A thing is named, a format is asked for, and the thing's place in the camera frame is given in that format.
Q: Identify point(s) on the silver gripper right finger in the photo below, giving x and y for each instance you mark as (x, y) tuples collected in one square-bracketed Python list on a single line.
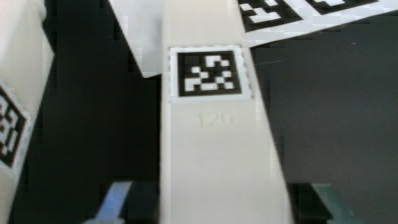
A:
[(318, 206)]

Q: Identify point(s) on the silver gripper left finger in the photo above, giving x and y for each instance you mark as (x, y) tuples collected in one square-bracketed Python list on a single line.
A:
[(108, 212)]

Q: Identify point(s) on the white desk leg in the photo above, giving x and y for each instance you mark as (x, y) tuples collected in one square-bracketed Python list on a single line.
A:
[(25, 64), (222, 185)]

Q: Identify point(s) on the white marker sheet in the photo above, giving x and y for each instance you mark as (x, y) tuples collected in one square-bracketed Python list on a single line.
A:
[(284, 20)]

